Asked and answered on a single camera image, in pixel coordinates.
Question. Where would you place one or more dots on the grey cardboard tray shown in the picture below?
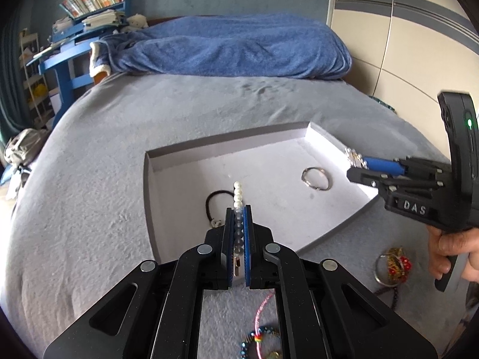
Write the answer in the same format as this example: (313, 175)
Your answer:
(269, 164)

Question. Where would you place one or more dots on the teal curtain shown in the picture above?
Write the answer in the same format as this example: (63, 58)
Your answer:
(9, 82)

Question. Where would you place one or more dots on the yellow toy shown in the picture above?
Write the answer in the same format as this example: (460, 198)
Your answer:
(40, 89)

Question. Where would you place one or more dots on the teal woven mat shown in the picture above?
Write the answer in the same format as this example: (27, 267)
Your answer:
(383, 104)

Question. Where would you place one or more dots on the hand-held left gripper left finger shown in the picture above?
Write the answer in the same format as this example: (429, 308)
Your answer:
(227, 273)

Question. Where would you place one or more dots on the white plush toy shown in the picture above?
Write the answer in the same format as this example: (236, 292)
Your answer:
(136, 21)

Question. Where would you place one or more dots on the thin silver bangle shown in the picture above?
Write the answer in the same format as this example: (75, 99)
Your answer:
(375, 271)

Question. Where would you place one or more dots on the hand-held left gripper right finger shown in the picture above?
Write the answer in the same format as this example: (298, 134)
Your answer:
(247, 232)

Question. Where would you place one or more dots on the grey bag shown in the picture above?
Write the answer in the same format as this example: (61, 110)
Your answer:
(22, 146)

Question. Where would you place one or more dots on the beige wardrobe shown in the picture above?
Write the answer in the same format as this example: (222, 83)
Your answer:
(411, 52)

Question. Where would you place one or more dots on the person's right hand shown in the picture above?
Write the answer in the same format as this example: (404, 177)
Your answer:
(443, 248)

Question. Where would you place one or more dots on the blue desk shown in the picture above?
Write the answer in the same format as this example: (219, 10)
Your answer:
(61, 78)

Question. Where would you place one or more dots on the stack of papers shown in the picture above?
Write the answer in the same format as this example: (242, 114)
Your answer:
(104, 18)

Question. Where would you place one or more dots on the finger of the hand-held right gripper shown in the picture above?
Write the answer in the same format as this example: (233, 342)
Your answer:
(365, 177)
(378, 163)

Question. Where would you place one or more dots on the white shelf rack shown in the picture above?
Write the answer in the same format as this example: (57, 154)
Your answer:
(26, 60)

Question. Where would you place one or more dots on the blue blanket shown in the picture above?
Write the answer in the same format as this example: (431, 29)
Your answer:
(224, 45)

